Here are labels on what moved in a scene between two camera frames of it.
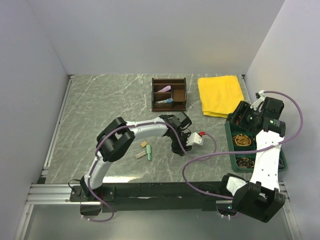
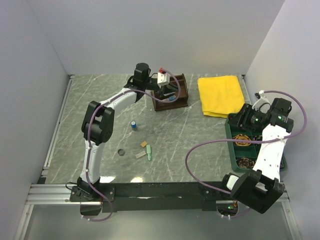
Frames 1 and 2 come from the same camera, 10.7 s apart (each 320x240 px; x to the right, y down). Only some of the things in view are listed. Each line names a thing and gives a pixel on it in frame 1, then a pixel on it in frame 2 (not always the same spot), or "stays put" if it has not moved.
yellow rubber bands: (241, 140) stays put
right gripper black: (243, 108) stays put
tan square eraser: (143, 143) stays put
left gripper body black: (183, 137) -> (151, 86)
